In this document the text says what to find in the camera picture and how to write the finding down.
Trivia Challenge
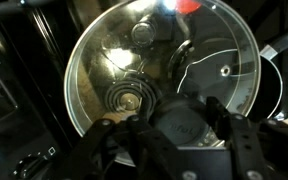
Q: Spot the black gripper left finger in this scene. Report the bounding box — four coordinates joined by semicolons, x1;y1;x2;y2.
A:
125;96;192;180

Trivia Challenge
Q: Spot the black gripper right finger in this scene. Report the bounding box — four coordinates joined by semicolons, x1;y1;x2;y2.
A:
206;97;271;180

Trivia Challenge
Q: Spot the glass lid with black knob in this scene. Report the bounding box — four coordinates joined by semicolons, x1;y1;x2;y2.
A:
64;0;261;147

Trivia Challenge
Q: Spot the black pot far side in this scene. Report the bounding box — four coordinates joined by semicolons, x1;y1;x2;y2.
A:
249;28;288;121

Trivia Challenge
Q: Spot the black electric stove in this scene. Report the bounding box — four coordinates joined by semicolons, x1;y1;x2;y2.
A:
0;0;288;180

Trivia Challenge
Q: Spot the front left coil burner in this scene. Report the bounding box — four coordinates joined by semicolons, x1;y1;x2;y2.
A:
104;77;160;113

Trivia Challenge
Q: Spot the red-capped spice jar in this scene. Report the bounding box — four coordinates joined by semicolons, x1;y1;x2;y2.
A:
175;0;201;14

